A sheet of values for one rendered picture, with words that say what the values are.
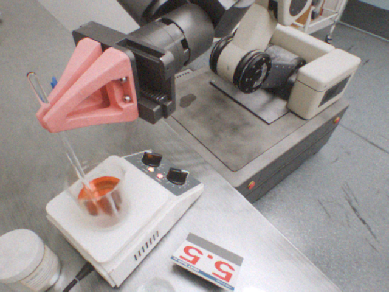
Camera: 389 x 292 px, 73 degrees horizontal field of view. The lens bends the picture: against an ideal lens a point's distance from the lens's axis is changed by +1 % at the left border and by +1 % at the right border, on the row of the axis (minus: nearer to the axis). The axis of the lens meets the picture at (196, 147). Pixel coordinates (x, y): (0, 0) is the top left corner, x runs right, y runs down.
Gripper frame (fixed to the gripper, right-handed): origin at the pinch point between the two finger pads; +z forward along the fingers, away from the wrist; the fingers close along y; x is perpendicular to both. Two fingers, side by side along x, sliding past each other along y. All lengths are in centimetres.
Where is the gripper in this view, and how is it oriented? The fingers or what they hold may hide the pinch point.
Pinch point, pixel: (52, 118)
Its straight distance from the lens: 23.6
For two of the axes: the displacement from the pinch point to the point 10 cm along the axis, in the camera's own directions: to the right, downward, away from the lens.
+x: -0.3, 6.6, 7.5
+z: -5.6, 6.1, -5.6
